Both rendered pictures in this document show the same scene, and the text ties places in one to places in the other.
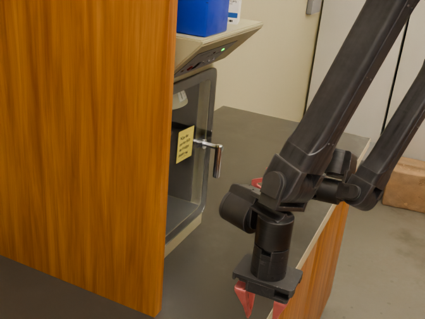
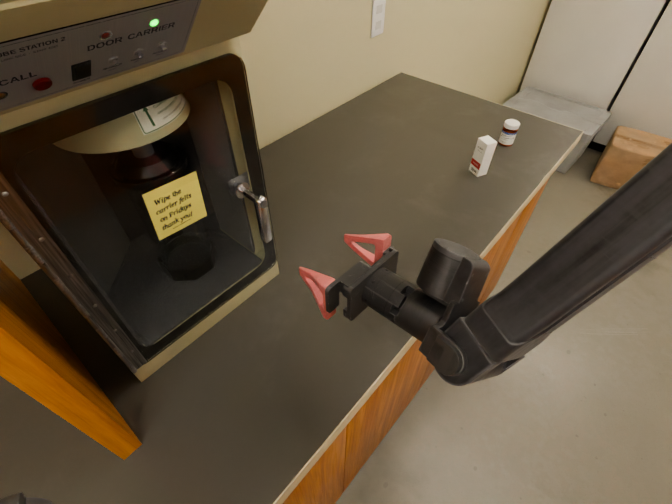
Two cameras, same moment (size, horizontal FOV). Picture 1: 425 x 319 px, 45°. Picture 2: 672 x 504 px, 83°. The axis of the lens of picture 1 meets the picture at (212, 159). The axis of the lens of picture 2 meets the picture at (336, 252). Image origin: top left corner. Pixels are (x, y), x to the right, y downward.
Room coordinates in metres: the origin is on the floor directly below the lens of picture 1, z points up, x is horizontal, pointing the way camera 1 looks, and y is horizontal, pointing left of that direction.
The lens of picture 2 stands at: (0.80, -0.26, 1.57)
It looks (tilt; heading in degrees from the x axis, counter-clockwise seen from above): 47 degrees down; 18
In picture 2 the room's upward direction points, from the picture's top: straight up
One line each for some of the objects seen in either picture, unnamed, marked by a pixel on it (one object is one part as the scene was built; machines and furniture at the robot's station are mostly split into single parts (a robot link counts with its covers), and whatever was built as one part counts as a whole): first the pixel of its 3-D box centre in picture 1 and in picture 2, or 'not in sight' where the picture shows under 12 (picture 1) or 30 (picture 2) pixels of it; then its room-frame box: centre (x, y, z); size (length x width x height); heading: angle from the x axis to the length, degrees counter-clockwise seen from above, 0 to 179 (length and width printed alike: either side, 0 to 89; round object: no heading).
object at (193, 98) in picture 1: (181, 161); (182, 229); (1.11, 0.07, 1.19); 0.30 x 0.01 x 0.40; 156
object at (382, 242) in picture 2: not in sight; (361, 255); (1.18, -0.18, 1.15); 0.09 x 0.07 x 0.07; 65
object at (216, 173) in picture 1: (212, 159); (256, 214); (1.19, 0.00, 1.17); 0.05 x 0.03 x 0.10; 66
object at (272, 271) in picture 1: (269, 261); not in sight; (0.70, -0.11, 1.21); 0.10 x 0.07 x 0.07; 67
